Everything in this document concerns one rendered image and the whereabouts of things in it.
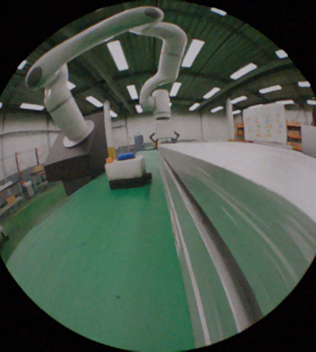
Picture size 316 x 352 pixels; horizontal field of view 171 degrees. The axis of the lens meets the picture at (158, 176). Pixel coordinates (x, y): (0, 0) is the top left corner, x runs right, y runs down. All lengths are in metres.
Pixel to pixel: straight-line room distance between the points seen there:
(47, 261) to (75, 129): 0.48
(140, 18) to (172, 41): 0.18
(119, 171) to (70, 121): 0.36
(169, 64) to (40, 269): 0.61
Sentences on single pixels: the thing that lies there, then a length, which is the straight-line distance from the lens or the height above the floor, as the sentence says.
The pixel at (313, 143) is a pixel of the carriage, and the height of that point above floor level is 0.88.
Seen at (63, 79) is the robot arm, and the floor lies 1.21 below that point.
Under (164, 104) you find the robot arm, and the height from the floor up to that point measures 1.07.
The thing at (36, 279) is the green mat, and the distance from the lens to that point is 0.15.
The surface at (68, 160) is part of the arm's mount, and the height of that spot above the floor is 0.86.
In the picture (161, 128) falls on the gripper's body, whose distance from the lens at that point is 0.54.
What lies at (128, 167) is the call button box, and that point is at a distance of 0.21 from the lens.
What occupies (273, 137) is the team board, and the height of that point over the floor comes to 1.09.
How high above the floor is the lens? 0.87
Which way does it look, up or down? 18 degrees down
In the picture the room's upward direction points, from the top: 6 degrees counter-clockwise
